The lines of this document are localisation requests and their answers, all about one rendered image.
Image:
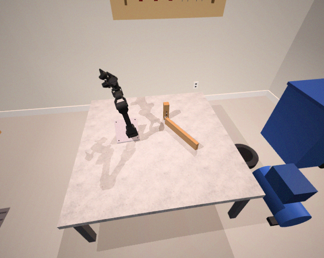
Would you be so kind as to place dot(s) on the wooden post with vertical slot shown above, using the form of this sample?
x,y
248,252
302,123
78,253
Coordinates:
x,y
165,109

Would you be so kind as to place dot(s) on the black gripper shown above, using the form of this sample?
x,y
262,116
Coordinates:
x,y
106,75

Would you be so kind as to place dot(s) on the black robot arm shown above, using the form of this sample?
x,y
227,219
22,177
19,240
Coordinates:
x,y
122,107

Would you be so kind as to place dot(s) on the orange wooden plank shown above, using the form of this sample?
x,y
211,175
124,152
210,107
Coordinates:
x,y
181,133

